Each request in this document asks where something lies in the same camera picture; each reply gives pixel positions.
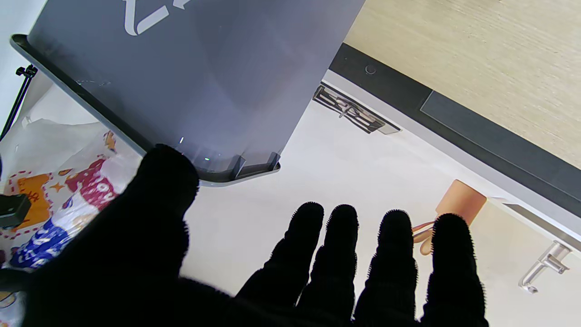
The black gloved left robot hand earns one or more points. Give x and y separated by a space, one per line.
122 254

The white printed plastic garbage bag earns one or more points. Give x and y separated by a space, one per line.
59 200

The grey plastic waste bin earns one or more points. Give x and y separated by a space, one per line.
195 77

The black tripod stand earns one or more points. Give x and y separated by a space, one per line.
18 97

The terracotta pot with wooden utensils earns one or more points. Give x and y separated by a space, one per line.
460 200

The silver kitchen faucet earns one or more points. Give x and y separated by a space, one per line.
547 261

